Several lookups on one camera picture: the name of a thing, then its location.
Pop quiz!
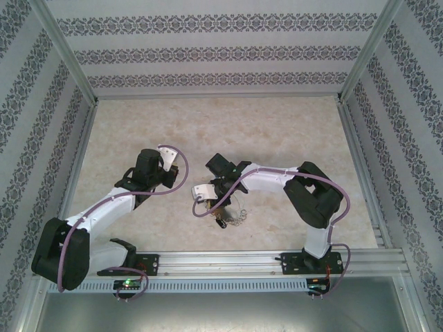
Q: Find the grey slotted cable duct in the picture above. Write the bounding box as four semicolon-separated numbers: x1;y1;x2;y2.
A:
46;278;309;293

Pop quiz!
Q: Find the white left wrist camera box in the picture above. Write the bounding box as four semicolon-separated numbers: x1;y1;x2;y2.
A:
157;144;179;172

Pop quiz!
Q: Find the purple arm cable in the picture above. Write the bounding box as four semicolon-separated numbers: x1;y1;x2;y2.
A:
191;167;354;300
57;143;190;302

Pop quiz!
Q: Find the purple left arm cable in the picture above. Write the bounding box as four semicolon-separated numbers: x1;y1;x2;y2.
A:
57;143;190;302

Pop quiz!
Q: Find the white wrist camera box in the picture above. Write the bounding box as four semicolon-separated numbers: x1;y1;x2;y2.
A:
191;183;217;202
157;144;179;172

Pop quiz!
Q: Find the metal numbered plate with keyrings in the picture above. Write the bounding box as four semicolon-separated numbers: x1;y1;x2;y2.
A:
207;196;248;230

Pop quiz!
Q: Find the aluminium corner post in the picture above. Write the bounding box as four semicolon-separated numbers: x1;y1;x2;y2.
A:
336;0;405;104
34;0;100;107

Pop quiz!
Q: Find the aluminium side rail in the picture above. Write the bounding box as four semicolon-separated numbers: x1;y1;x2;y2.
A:
48;103;98;253
337;102;395;250

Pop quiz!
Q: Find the grey metal panel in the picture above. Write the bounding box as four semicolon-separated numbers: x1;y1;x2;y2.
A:
34;290;418;332

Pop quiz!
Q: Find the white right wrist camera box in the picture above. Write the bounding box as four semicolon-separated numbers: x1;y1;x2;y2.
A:
191;183;217;202

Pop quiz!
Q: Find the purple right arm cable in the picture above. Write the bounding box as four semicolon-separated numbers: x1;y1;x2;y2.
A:
191;167;354;300

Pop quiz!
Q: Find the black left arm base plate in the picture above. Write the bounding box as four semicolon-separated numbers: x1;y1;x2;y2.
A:
96;253;161;277

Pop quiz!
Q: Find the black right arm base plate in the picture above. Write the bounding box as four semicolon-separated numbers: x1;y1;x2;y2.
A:
280;252;347;276

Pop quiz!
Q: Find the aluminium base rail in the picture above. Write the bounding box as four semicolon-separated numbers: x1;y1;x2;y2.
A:
33;250;406;277

